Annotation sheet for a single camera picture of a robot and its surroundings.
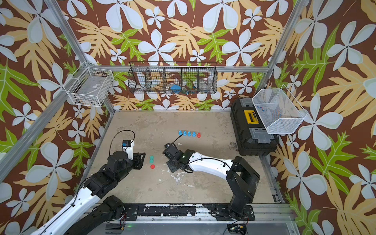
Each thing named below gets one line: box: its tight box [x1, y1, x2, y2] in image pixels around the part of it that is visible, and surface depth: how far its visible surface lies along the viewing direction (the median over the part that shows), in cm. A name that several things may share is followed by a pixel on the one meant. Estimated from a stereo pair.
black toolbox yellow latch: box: [230, 97, 279, 156], surface depth 89 cm
